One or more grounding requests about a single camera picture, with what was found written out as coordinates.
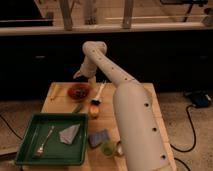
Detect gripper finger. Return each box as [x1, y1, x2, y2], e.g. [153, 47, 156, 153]
[88, 76, 96, 85]
[73, 70, 81, 79]

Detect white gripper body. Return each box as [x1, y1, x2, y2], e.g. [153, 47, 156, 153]
[80, 57, 97, 78]

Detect dark purple grapes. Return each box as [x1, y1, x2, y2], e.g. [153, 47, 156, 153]
[74, 89, 87, 98]

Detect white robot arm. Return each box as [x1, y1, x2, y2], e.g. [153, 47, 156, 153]
[73, 41, 172, 171]

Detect red bowl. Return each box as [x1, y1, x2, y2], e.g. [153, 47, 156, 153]
[67, 83, 90, 101]

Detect yellow banana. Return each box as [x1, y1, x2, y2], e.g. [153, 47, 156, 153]
[50, 85, 59, 101]

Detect orange fruit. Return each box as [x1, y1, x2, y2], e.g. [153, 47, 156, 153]
[89, 105, 100, 118]

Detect green pepper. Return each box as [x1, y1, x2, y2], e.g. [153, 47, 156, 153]
[72, 103, 84, 113]

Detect blue sponge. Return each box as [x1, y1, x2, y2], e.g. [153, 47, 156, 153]
[88, 129, 109, 148]

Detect grey folded cloth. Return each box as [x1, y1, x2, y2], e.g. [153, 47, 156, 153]
[59, 124, 80, 144]

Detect green plastic cup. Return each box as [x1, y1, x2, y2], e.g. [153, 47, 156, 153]
[100, 141, 116, 157]

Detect small metal cup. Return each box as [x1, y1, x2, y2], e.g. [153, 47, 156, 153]
[116, 141, 123, 156]

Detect green plastic tray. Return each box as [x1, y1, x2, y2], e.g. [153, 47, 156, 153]
[15, 113, 88, 166]

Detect silver fork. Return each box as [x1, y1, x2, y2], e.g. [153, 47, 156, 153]
[33, 126, 55, 158]

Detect black power adapter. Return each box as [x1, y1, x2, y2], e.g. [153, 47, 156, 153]
[190, 92, 211, 108]

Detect black cable left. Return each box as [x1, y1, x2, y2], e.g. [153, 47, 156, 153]
[0, 113, 24, 141]

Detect black floor cable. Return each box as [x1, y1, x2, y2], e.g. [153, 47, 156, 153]
[170, 103, 198, 166]

